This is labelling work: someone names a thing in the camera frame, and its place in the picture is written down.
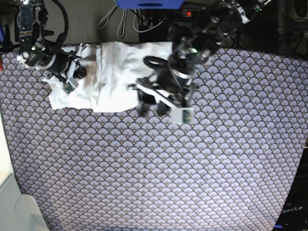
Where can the right gripper grey bracket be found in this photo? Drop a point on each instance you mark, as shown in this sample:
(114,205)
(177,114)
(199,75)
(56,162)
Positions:
(67,66)

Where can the white power strip red switch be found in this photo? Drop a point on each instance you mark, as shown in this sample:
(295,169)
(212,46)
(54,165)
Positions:
(191,13)

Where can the blue box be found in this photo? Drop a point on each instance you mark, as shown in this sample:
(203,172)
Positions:
(150,4)

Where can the fan patterned grey tablecloth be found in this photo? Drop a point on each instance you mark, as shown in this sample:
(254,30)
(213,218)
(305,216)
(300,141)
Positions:
(231,169)

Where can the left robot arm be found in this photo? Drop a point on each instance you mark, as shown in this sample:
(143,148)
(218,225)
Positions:
(170,86)

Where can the left gripper grey bracket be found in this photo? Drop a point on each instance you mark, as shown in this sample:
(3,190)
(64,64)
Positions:
(174,104)

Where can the grey plastic bin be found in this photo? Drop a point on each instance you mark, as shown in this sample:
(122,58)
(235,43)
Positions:
(18,212)

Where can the black stand with OpenArm label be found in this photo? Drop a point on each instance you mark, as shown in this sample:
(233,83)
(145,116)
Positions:
(294,215)

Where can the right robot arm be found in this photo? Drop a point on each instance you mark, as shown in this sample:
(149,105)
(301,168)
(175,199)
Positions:
(37,52)

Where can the white T-shirt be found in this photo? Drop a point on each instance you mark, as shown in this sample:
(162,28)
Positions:
(105,88)

